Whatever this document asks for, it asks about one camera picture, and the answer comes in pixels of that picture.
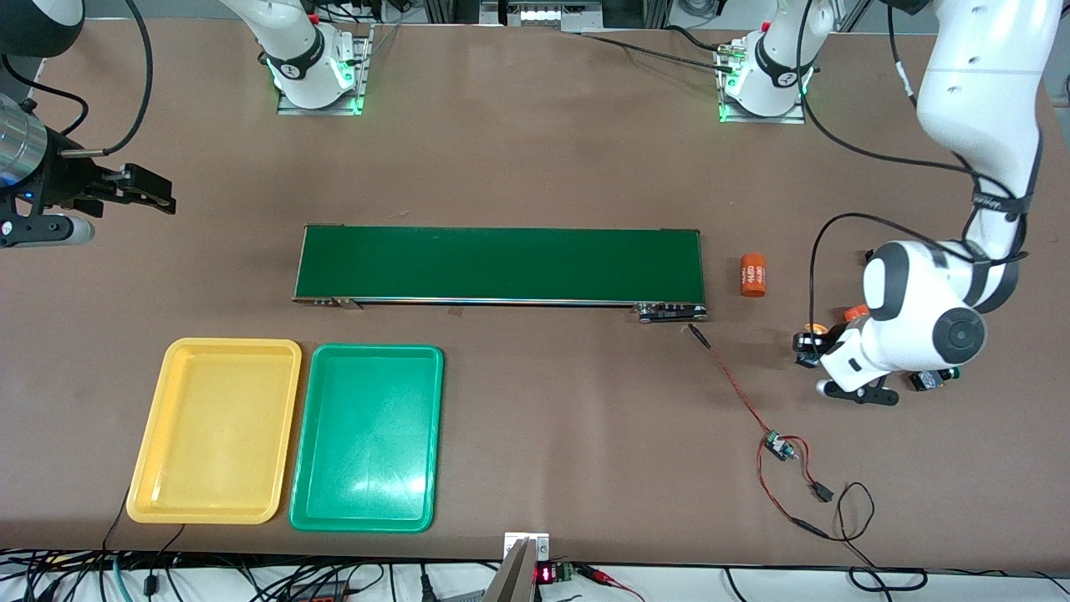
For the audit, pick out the green conveyor belt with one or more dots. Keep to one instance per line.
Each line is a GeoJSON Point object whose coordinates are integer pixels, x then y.
{"type": "Point", "coordinates": [501, 263]}

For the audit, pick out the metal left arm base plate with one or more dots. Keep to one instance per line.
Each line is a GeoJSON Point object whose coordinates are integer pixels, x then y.
{"type": "Point", "coordinates": [765, 119]}

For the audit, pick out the green push button switch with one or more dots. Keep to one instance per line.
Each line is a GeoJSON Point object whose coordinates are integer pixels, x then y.
{"type": "Point", "coordinates": [926, 381]}

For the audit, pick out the small motor controller board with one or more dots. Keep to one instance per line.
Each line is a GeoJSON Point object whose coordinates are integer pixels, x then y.
{"type": "Point", "coordinates": [779, 446]}

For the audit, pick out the aluminium frame rack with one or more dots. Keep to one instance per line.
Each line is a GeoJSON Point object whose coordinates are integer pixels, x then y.
{"type": "Point", "coordinates": [660, 12]}

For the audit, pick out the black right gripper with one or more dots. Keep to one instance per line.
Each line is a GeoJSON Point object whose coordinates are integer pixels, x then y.
{"type": "Point", "coordinates": [60, 180]}

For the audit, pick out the aluminium profile post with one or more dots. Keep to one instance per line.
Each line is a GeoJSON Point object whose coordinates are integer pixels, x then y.
{"type": "Point", "coordinates": [1055, 18]}

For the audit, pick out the metal bracket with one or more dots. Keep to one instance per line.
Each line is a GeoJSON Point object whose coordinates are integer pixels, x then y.
{"type": "Point", "coordinates": [527, 545]}

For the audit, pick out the green plastic tray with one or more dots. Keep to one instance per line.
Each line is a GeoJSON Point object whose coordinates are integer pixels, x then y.
{"type": "Point", "coordinates": [368, 439]}

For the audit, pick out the red clip lead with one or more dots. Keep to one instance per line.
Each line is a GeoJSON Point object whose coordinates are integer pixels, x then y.
{"type": "Point", "coordinates": [598, 573]}

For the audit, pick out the orange cylinder printed 4680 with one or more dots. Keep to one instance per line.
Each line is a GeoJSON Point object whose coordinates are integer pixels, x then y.
{"type": "Point", "coordinates": [857, 313]}
{"type": "Point", "coordinates": [753, 274]}

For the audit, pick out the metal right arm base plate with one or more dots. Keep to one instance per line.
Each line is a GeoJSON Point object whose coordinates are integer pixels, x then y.
{"type": "Point", "coordinates": [322, 110]}

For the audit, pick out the lit control box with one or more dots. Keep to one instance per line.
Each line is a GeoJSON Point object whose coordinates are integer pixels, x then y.
{"type": "Point", "coordinates": [539, 15]}

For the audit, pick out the yellow plastic tray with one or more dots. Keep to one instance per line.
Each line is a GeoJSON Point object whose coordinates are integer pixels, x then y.
{"type": "Point", "coordinates": [213, 431]}

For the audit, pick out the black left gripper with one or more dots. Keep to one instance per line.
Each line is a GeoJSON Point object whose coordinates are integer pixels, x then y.
{"type": "Point", "coordinates": [808, 343]}

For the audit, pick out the red digit display module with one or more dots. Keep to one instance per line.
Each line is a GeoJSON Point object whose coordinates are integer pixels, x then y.
{"type": "Point", "coordinates": [547, 573]}

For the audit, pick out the yellow push button switch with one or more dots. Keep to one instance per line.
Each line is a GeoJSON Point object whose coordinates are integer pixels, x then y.
{"type": "Point", "coordinates": [815, 327]}

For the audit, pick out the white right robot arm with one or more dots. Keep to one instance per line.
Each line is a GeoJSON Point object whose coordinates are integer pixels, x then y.
{"type": "Point", "coordinates": [301, 79]}

